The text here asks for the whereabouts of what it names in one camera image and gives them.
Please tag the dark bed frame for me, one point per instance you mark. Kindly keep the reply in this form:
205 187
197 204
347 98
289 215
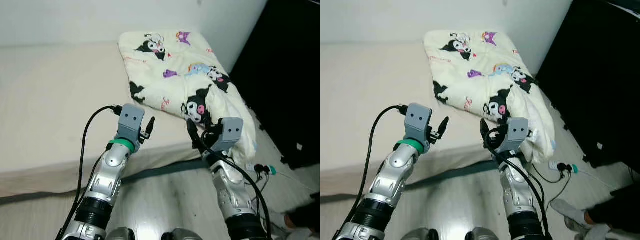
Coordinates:
450 172
150 172

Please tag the cream cartoon print quilt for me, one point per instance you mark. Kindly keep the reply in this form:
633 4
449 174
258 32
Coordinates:
470 60
165 65

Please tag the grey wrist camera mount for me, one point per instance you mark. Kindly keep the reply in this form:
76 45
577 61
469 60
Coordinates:
131 120
419 120
232 132
518 132

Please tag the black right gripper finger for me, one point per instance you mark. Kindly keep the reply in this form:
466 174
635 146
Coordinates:
193 134
486 134

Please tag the person leg black trousers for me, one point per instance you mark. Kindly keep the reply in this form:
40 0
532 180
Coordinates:
617 210
307 215

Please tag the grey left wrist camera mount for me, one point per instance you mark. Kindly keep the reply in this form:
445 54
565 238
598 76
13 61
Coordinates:
419 120
131 120

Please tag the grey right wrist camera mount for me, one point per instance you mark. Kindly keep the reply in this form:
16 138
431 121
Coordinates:
518 132
232 132

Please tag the black cabinet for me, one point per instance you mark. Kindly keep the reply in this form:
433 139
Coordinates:
595 75
285 75

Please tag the cream bed mattress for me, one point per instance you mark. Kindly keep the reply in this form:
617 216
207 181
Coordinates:
370 90
55 90

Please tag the grey left robot leg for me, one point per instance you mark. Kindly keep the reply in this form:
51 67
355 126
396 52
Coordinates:
121 235
427 235

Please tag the grey robot leg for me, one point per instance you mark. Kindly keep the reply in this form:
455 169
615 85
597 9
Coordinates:
427 235
121 235
176 235
480 235

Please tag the grey right robot leg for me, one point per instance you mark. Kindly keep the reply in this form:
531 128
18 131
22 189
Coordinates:
176 235
480 235

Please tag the green power plug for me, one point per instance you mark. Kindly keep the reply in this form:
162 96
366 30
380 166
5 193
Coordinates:
575 169
272 170

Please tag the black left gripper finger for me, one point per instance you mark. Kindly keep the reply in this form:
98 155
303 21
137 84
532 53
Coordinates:
442 129
150 128

